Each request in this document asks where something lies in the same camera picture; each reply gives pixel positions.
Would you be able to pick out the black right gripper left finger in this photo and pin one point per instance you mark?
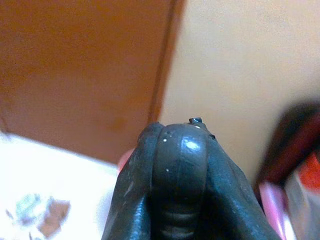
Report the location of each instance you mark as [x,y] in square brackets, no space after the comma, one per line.
[132,180]

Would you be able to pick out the pink broom stick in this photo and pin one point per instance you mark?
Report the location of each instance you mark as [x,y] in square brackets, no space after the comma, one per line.
[271,210]

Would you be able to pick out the red and black dustpan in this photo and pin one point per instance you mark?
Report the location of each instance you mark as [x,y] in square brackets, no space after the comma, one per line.
[295,145]

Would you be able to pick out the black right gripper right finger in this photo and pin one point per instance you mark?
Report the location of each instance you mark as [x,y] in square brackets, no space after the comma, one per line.
[230,195]

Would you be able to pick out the scraps of paper litter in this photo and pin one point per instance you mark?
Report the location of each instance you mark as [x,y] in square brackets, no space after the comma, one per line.
[35,212]

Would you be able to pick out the brown wooden door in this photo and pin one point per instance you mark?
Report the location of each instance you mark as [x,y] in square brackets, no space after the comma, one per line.
[80,75]

